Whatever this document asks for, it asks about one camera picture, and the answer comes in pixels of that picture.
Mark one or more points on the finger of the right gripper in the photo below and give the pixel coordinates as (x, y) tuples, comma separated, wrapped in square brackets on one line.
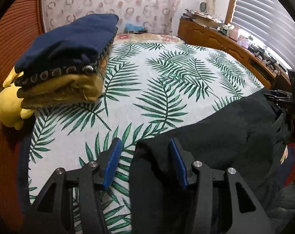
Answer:
[(280, 101), (271, 94)]

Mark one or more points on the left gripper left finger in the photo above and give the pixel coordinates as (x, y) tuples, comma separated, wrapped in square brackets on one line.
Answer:
[(52, 210)]

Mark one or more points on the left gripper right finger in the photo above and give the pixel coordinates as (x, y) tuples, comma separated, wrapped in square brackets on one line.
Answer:
[(220, 201)]

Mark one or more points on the black printed t-shirt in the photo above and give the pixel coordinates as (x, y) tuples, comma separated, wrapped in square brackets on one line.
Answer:
[(249, 135)]

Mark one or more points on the white window blinds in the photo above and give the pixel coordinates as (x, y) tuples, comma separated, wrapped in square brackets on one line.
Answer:
[(268, 21)]

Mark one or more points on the clutter pile on cabinet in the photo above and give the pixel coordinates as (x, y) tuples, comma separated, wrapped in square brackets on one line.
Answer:
[(203, 19)]

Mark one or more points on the wooden sideboard cabinet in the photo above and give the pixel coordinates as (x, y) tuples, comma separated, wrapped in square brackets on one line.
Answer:
[(195, 34)]

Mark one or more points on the yellow plush toy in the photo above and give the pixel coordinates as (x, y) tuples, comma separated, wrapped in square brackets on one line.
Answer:
[(11, 113)]

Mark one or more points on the small grey fan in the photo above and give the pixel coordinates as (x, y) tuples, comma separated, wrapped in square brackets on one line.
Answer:
[(203, 7)]

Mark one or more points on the palm leaf bed sheet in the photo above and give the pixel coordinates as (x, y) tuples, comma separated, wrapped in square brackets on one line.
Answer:
[(150, 88)]

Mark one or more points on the mustard yellow folded garment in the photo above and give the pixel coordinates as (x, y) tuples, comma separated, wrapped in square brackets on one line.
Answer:
[(66, 89)]

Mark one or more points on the floral blanket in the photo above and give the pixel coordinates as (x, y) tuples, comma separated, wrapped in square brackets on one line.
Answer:
[(146, 37)]

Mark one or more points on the circle patterned curtain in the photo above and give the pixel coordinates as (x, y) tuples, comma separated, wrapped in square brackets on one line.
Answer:
[(155, 15)]

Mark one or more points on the dark patterned folded garment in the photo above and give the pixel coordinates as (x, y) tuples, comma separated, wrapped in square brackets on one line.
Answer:
[(29, 81)]

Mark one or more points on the blue cloth item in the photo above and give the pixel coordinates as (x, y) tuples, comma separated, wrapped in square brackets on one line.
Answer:
[(134, 29)]

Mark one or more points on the navy blue folded garment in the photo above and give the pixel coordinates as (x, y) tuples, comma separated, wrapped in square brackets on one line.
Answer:
[(83, 40)]

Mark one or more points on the wooden slatted wardrobe door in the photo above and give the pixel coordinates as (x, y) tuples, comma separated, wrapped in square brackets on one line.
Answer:
[(20, 24)]

